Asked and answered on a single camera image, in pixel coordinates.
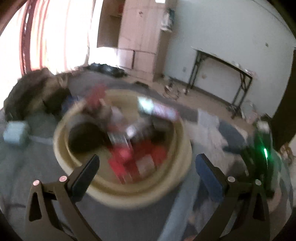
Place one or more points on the light blue power adapter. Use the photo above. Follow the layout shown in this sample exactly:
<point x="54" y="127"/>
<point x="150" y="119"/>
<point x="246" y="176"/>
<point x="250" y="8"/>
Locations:
<point x="16" y="132"/>

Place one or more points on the dark red cigarette box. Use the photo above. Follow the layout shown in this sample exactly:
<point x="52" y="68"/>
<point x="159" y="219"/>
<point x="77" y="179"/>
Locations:
<point x="94" y="101"/>

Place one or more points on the light wooden wardrobe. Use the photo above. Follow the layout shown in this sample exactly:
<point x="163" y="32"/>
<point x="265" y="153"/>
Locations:
<point x="132" y="36"/>

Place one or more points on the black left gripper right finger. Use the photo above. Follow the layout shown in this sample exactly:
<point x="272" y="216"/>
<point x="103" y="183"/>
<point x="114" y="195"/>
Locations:
<point x="242" y="213"/>

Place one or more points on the cream plastic basin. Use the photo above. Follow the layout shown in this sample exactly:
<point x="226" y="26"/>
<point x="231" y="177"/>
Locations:
<point x="123" y="125"/>

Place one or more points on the red and white cigarette pack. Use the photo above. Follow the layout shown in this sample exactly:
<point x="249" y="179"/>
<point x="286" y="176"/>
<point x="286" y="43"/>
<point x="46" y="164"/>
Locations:
<point x="136" y="162"/>

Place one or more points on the red striped curtain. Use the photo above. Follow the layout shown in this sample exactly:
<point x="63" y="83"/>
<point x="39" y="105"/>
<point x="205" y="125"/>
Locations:
<point x="32" y="40"/>

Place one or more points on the black bag on floor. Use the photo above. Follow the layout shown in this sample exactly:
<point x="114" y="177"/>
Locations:
<point x="107" y="70"/>

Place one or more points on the blue white checkered rug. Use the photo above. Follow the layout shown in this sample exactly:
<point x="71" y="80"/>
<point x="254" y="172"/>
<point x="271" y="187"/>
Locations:
<point x="211" y="135"/>

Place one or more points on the black folding table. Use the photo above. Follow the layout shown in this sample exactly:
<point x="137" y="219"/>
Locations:
<point x="224" y="80"/>

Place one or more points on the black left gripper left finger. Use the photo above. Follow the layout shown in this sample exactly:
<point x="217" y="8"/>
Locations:
<point x="42" y="222"/>

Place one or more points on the brown crumpled blanket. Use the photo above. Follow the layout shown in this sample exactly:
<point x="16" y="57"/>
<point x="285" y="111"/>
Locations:
<point x="31" y="91"/>

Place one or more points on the black and white box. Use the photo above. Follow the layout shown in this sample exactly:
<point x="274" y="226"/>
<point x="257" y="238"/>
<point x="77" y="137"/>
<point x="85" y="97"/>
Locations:
<point x="84" y="137"/>

